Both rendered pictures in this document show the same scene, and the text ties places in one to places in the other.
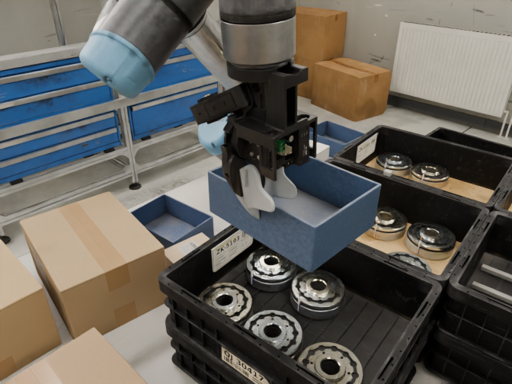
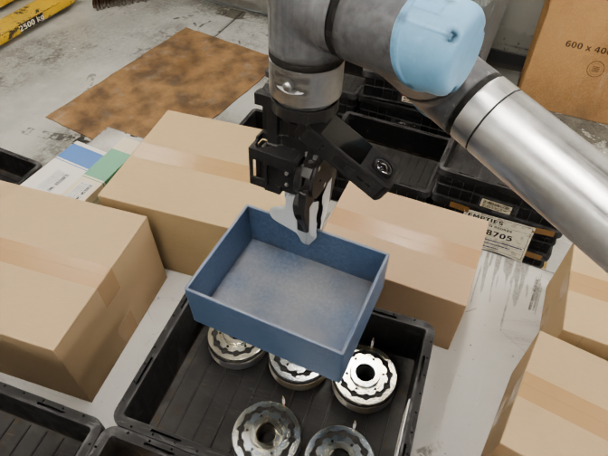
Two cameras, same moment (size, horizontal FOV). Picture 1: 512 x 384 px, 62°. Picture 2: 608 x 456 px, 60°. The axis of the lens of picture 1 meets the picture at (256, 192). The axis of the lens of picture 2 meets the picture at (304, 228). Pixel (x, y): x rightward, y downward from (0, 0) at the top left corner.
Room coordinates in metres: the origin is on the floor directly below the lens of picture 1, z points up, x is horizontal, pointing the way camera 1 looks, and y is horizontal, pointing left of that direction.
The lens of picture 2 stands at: (0.89, -0.16, 1.64)
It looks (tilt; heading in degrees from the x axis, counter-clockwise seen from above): 49 degrees down; 160
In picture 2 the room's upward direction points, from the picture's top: straight up
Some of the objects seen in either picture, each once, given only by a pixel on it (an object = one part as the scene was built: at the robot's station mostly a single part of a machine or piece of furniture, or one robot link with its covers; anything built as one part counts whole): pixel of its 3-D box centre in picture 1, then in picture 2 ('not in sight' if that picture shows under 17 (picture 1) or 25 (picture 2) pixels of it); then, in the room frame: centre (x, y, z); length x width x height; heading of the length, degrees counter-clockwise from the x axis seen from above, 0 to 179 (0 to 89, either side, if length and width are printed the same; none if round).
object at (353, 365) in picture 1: (329, 369); (237, 333); (0.43, -0.11, 0.86); 0.10 x 0.10 x 0.01
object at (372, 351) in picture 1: (296, 306); (284, 388); (0.55, -0.07, 0.87); 0.40 x 0.30 x 0.11; 51
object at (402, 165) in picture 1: (394, 160); not in sight; (1.14, -0.41, 0.86); 0.10 x 0.10 x 0.01
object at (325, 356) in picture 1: (330, 367); (237, 332); (0.43, -0.11, 0.86); 0.05 x 0.05 x 0.01
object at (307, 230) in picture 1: (291, 198); (289, 287); (0.53, -0.05, 1.11); 0.20 x 0.15 x 0.07; 45
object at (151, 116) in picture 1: (175, 84); not in sight; (2.74, 0.52, 0.60); 0.72 x 0.03 x 0.56; 135
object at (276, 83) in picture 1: (267, 114); (297, 140); (0.45, -0.01, 1.27); 0.09 x 0.08 x 0.12; 44
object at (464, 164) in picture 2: not in sight; (494, 207); (-0.03, 0.85, 0.37); 0.40 x 0.30 x 0.45; 45
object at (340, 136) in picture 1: (334, 139); not in sight; (1.57, -0.31, 0.73); 0.20 x 0.15 x 0.07; 43
